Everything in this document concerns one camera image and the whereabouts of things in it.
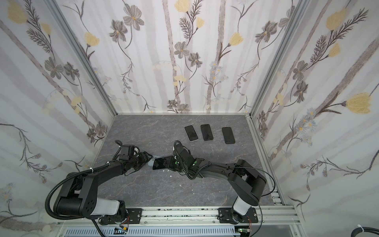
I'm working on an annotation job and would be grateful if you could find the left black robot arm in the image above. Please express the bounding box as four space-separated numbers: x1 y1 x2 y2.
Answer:
44 145 153 220

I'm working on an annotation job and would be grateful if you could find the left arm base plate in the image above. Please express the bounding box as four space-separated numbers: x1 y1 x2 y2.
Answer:
98 208 142 226

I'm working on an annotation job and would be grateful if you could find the white perforated cable duct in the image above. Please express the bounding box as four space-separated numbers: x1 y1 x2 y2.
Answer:
63 226 240 237

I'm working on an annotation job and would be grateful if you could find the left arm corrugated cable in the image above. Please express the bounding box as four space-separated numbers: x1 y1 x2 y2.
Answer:
44 140 125 237

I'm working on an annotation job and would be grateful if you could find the black phone case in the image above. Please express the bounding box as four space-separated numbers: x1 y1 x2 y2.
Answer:
222 127 235 144
200 124 214 141

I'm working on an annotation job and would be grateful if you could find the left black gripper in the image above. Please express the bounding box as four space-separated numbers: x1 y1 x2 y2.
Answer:
128 150 154 169

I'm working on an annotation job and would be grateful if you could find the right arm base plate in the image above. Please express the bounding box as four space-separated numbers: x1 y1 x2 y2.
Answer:
217 207 259 225

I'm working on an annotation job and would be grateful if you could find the aluminium mounting rail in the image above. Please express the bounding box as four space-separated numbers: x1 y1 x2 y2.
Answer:
56 206 301 228

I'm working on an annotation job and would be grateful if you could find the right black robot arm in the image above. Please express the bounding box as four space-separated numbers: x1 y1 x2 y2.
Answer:
165 141 267 224

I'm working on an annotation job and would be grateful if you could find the translucent green case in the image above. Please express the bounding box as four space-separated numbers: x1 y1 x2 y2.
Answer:
148 156 164 169

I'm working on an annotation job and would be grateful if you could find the black hose bottom corner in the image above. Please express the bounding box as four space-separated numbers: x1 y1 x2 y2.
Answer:
350 225 379 237

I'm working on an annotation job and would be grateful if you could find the black phone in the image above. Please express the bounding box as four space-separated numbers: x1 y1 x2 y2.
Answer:
153 157 171 170
184 125 199 142

